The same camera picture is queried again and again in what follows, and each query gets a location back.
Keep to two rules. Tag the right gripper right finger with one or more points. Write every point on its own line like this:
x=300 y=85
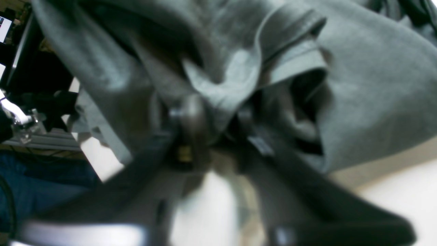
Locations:
x=300 y=207

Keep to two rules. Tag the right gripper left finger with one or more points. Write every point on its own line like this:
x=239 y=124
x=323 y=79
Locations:
x=135 y=207

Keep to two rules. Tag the grey t-shirt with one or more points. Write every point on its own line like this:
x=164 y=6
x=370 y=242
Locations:
x=349 y=80

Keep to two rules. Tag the blue cloth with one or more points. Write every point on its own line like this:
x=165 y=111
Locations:
x=31 y=184

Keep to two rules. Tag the computer monitor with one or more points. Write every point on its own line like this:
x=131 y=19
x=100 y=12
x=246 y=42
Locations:
x=6 y=26

